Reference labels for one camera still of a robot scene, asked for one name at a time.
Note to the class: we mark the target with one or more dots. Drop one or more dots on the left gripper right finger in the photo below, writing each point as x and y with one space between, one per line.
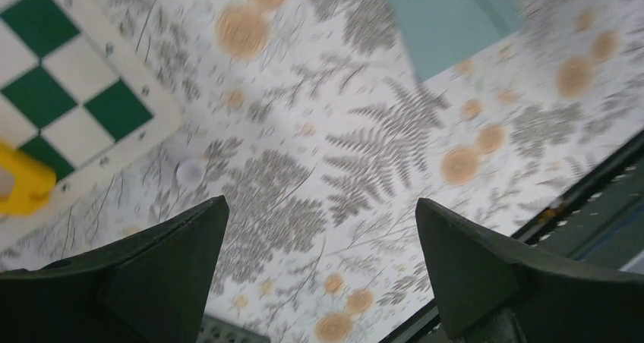
492 288

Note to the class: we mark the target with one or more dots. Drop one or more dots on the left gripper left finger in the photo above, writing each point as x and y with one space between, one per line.
149 287

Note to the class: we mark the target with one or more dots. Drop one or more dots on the grey glue stick cap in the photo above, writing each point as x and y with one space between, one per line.
190 172

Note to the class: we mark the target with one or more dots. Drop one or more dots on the teal green envelope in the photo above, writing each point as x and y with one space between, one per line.
439 34

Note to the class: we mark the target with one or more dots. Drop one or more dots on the green white chessboard mat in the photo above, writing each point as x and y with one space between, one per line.
75 96

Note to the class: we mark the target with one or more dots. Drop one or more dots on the floral patterned table mat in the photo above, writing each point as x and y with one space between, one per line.
318 132

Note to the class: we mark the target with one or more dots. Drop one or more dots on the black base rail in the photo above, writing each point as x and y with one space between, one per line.
599 220

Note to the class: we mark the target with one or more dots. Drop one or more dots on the yellow triangle frame toy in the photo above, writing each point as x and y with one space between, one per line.
30 183

